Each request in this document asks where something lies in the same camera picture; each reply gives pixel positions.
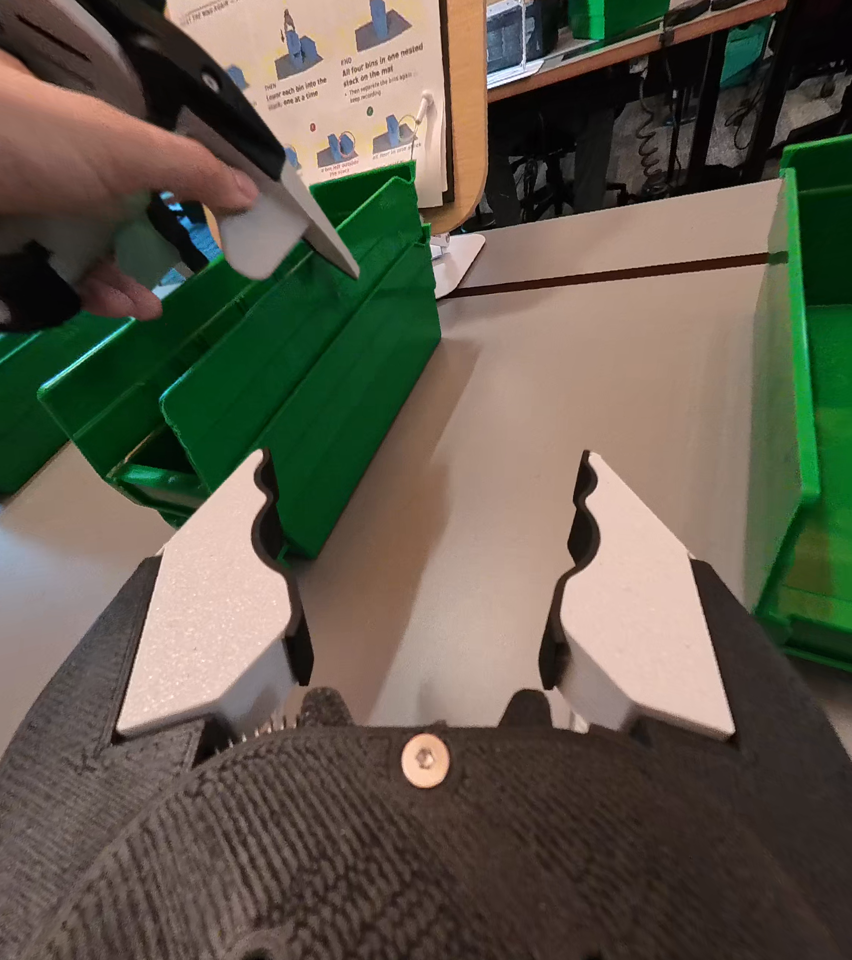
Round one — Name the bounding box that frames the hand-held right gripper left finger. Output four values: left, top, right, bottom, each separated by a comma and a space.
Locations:
117, 448, 314, 742

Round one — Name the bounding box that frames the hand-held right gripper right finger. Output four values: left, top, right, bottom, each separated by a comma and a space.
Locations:
538, 448, 736, 740

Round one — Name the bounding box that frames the wood-edged office desk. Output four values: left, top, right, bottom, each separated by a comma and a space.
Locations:
486, 0, 790, 219

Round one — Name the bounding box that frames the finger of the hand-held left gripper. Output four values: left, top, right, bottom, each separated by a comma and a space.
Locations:
216, 161, 361, 282

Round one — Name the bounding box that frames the grey desk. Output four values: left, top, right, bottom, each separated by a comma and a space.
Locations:
0, 176, 852, 886

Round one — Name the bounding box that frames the small green tray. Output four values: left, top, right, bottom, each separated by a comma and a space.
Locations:
568, 0, 670, 42

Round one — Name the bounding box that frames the printed instruction sheet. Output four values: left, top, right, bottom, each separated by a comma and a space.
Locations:
167, 0, 449, 211

